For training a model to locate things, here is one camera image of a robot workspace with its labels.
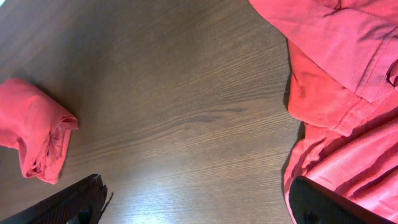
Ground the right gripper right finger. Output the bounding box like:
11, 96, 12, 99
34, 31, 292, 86
289, 176, 394, 224

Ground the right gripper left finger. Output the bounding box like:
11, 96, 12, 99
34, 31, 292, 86
1, 174, 113, 224

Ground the red printed soccer t-shirt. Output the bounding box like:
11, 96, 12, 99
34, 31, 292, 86
1, 78, 78, 184

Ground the red garment at right edge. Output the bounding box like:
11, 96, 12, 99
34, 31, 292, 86
251, 0, 397, 222

